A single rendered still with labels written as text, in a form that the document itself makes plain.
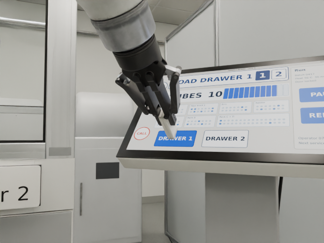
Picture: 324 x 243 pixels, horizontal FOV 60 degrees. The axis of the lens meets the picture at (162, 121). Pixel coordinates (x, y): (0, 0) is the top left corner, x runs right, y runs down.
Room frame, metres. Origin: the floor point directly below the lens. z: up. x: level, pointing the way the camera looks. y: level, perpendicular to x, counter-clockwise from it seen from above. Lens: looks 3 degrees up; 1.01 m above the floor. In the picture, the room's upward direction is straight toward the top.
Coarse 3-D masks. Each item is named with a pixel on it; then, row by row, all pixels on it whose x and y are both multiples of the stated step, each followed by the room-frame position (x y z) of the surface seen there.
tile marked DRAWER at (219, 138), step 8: (208, 136) 0.60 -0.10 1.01; (216, 136) 0.59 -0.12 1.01; (224, 136) 0.59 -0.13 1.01; (232, 136) 0.58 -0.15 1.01; (240, 136) 0.57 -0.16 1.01; (248, 136) 0.57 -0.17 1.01; (208, 144) 0.59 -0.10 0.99; (216, 144) 0.58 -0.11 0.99; (224, 144) 0.57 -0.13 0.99; (232, 144) 0.57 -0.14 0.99; (240, 144) 0.56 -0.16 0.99
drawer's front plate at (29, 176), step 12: (0, 168) 0.73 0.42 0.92; (12, 168) 0.74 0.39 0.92; (24, 168) 0.75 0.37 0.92; (36, 168) 0.76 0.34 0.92; (0, 180) 0.73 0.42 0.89; (12, 180) 0.74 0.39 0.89; (24, 180) 0.75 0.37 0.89; (36, 180) 0.76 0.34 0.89; (0, 192) 0.74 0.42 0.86; (12, 192) 0.74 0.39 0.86; (24, 192) 0.75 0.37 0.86; (36, 192) 0.77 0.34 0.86; (0, 204) 0.74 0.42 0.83; (12, 204) 0.74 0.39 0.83; (24, 204) 0.75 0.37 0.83; (36, 204) 0.77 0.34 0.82
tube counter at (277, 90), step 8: (216, 88) 0.69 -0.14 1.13; (224, 88) 0.68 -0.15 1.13; (232, 88) 0.67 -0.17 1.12; (240, 88) 0.67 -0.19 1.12; (248, 88) 0.66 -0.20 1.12; (256, 88) 0.65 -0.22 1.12; (264, 88) 0.64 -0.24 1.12; (272, 88) 0.63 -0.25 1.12; (280, 88) 0.62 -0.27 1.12; (288, 88) 0.62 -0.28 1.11; (208, 96) 0.68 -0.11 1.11; (216, 96) 0.67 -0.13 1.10; (224, 96) 0.66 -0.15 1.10; (232, 96) 0.66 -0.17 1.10; (240, 96) 0.65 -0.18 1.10; (248, 96) 0.64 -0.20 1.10; (256, 96) 0.63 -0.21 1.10; (264, 96) 0.62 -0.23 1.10; (272, 96) 0.62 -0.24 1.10; (280, 96) 0.61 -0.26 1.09
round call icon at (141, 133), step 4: (136, 128) 0.69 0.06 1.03; (140, 128) 0.68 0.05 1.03; (144, 128) 0.68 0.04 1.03; (148, 128) 0.67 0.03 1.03; (136, 132) 0.68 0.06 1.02; (140, 132) 0.67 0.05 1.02; (144, 132) 0.67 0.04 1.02; (148, 132) 0.67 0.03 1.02; (136, 136) 0.67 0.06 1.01; (140, 136) 0.66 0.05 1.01; (144, 136) 0.66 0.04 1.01; (148, 136) 0.66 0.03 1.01; (136, 140) 0.66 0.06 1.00; (140, 140) 0.66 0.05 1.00; (144, 140) 0.65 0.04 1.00
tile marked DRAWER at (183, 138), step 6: (162, 132) 0.65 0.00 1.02; (180, 132) 0.63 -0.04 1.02; (186, 132) 0.63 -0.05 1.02; (192, 132) 0.62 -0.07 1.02; (156, 138) 0.64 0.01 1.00; (162, 138) 0.64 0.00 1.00; (180, 138) 0.62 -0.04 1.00; (186, 138) 0.62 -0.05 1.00; (192, 138) 0.61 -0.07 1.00; (156, 144) 0.63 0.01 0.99; (162, 144) 0.63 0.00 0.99; (168, 144) 0.62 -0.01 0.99; (174, 144) 0.62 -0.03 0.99; (180, 144) 0.61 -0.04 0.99; (186, 144) 0.60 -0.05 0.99; (192, 144) 0.60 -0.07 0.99
